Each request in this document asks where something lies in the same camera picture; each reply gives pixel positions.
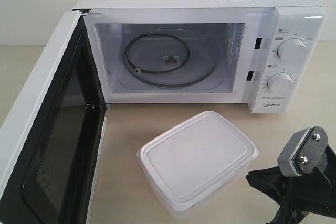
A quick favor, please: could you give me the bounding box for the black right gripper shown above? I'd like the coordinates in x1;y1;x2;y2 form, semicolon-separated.
246;146;336;224

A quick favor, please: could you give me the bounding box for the translucent plastic food container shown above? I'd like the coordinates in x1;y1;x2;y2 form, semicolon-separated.
137;111;258;218

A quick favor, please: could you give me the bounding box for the white microwave door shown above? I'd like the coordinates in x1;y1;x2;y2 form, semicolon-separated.
1;10;106;223

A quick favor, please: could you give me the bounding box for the white microwave oven body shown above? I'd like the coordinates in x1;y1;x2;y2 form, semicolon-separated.
73;0;327;113

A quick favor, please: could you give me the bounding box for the lower white timer knob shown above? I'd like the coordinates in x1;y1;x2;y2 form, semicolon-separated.
267;72;293;95

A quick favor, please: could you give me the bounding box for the upper white control knob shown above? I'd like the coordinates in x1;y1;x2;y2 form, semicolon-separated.
277;38;308;62

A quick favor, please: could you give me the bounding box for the glass turntable plate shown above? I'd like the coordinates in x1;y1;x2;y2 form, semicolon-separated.
122;28;219;89

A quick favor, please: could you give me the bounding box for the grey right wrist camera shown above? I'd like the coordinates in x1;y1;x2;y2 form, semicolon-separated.
277;126;328;177

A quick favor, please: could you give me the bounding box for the black turntable roller ring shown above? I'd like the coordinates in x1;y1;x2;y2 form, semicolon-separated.
125;33;192;73

